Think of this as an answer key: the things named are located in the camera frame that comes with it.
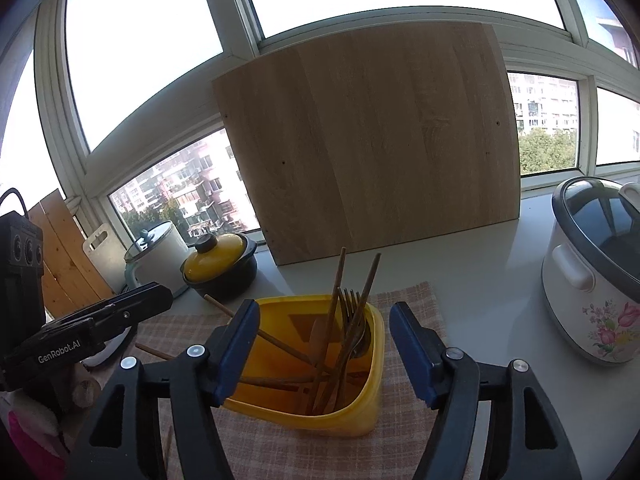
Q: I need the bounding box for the black pot yellow lid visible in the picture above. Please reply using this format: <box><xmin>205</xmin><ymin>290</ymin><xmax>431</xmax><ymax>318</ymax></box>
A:
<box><xmin>180</xmin><ymin>233</ymin><xmax>257</xmax><ymax>302</ymax></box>

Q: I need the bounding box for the left hand white glove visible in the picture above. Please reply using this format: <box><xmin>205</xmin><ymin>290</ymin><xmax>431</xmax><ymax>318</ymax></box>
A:
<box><xmin>1</xmin><ymin>363</ymin><xmax>102</xmax><ymax>438</ymax></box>

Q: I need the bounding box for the small grey cutting board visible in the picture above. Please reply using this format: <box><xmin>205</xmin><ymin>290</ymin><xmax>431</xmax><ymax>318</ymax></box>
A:
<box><xmin>82</xmin><ymin>223</ymin><xmax>126</xmax><ymax>294</ymax></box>

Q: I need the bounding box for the yellow plastic container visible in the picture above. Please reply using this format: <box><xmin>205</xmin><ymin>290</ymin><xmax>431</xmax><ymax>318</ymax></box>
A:
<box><xmin>219</xmin><ymin>294</ymin><xmax>386</xmax><ymax>438</ymax></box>

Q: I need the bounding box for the large light wooden board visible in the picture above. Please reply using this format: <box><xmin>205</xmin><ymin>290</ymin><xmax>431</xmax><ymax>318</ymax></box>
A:
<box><xmin>213</xmin><ymin>22</ymin><xmax>521</xmax><ymax>266</ymax></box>

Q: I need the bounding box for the pine plank cutting board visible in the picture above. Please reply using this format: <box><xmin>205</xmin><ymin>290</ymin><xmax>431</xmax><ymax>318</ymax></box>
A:
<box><xmin>28</xmin><ymin>188</ymin><xmax>114</xmax><ymax>318</ymax></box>

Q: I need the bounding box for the pink plaid tablecloth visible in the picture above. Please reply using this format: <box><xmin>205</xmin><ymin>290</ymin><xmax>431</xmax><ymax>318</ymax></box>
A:
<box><xmin>134</xmin><ymin>282</ymin><xmax>447</xmax><ymax>479</ymax></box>

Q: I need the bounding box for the black camera box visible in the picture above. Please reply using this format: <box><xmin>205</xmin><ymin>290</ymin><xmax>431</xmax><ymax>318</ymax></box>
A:
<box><xmin>0</xmin><ymin>188</ymin><xmax>46</xmax><ymax>358</ymax></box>

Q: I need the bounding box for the metal fork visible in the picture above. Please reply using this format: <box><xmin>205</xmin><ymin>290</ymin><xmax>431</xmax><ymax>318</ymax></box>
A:
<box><xmin>323</xmin><ymin>289</ymin><xmax>371</xmax><ymax>411</ymax></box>

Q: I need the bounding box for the white floral rice cooker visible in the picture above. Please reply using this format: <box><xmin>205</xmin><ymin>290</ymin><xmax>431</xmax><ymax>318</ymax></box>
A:
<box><xmin>541</xmin><ymin>177</ymin><xmax>639</xmax><ymax>365</ymax></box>

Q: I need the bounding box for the wooden chopstick red tip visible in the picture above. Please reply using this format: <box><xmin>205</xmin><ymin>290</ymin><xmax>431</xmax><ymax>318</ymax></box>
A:
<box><xmin>134</xmin><ymin>342</ymin><xmax>175</xmax><ymax>361</ymax></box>
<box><xmin>305</xmin><ymin>247</ymin><xmax>346</xmax><ymax>415</ymax></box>
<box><xmin>204</xmin><ymin>295</ymin><xmax>311</xmax><ymax>364</ymax></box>
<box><xmin>307</xmin><ymin>247</ymin><xmax>381</xmax><ymax>415</ymax></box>

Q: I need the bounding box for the white teal electric pot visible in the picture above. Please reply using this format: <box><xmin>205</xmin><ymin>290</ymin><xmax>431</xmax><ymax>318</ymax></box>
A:
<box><xmin>124</xmin><ymin>221</ymin><xmax>192</xmax><ymax>298</ymax></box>

